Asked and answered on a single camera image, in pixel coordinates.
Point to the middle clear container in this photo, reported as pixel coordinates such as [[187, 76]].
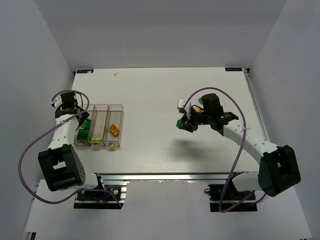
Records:
[[98, 123]]

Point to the left blue table label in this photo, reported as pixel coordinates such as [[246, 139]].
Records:
[[84, 71]]

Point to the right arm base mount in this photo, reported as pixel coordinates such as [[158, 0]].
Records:
[[231, 198]]

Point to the green 2x4 lego brick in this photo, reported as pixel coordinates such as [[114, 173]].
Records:
[[82, 134]]

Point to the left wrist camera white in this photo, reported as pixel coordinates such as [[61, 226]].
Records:
[[56, 102]]

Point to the left clear container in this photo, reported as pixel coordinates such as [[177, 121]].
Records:
[[87, 142]]

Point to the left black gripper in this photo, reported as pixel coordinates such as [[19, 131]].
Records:
[[78, 114]]

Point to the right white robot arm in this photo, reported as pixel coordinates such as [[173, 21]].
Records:
[[278, 167]]

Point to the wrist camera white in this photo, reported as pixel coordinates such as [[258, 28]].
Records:
[[56, 102], [184, 107]]

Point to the clear container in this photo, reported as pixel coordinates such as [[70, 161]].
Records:
[[87, 142], [116, 116], [98, 123]]

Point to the green lego with letter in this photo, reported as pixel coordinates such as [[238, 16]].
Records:
[[179, 123]]

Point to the right blue table label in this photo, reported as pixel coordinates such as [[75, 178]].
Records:
[[233, 69]]

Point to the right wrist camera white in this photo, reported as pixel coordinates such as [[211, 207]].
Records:
[[184, 107]]

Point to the right clear container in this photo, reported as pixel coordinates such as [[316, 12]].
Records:
[[116, 116]]

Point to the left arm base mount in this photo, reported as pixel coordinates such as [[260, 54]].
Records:
[[103, 200]]

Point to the blue table label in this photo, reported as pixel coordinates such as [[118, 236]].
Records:
[[84, 71], [233, 69]]

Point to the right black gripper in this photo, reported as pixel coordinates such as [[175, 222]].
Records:
[[189, 119]]

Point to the green and lime lego stack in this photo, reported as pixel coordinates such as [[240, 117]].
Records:
[[95, 139]]

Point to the aluminium table rail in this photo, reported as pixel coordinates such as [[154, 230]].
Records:
[[127, 177]]

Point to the large orange lego brick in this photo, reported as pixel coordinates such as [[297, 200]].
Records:
[[114, 129]]

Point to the green 2x3 lego brick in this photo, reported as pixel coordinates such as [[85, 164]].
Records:
[[86, 124]]

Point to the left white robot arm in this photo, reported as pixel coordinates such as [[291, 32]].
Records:
[[60, 164]]

